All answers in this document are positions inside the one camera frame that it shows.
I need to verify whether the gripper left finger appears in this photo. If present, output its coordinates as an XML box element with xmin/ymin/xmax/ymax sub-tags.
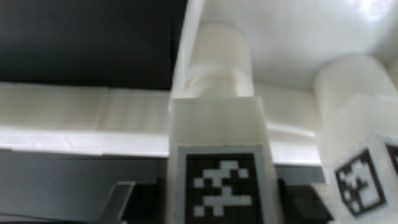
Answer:
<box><xmin>89</xmin><ymin>182</ymin><xmax>164</xmax><ymax>224</ymax></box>

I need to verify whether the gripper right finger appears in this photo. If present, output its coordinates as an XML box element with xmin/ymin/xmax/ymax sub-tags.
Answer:
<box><xmin>278</xmin><ymin>179</ymin><xmax>335</xmax><ymax>224</ymax></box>

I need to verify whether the white chair leg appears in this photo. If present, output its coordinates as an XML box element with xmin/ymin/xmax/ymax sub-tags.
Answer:
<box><xmin>166</xmin><ymin>97</ymin><xmax>283</xmax><ymax>224</ymax></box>

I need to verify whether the white chair leg block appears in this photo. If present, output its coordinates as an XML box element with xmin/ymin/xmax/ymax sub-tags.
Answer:
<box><xmin>315</xmin><ymin>55</ymin><xmax>398</xmax><ymax>224</ymax></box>

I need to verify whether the white chair seat piece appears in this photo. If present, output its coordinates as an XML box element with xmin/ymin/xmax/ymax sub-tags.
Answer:
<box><xmin>169</xmin><ymin>0</ymin><xmax>398</xmax><ymax>141</ymax></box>

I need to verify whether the white U-shaped frame fence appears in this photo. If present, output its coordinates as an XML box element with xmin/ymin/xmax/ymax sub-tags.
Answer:
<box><xmin>0</xmin><ymin>82</ymin><xmax>320</xmax><ymax>166</ymax></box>

